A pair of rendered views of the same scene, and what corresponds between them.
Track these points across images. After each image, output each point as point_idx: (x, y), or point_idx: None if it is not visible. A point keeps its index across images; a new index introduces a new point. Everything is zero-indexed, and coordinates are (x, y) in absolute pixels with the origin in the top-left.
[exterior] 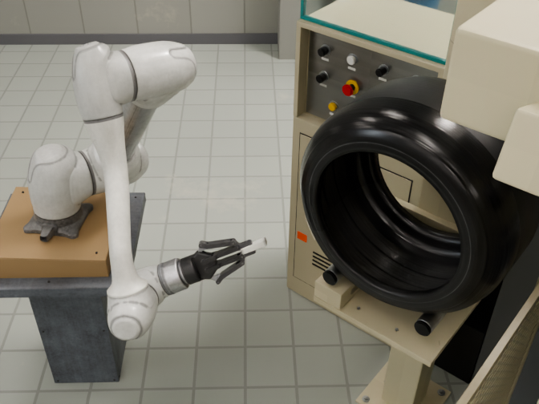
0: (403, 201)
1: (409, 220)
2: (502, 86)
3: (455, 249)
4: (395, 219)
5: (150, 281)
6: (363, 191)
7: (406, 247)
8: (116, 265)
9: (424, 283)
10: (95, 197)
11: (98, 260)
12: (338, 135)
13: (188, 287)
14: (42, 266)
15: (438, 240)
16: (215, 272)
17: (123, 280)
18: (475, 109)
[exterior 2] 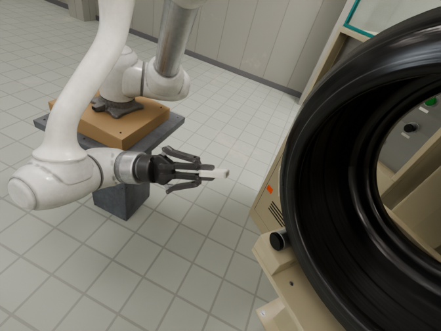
0: None
1: (386, 222)
2: None
3: (437, 283)
4: (369, 213)
5: (102, 161)
6: (348, 172)
7: (369, 247)
8: (48, 122)
9: (385, 306)
10: (150, 104)
11: (117, 137)
12: (404, 41)
13: (140, 183)
14: (83, 125)
15: (415, 261)
16: (168, 181)
17: (50, 141)
18: None
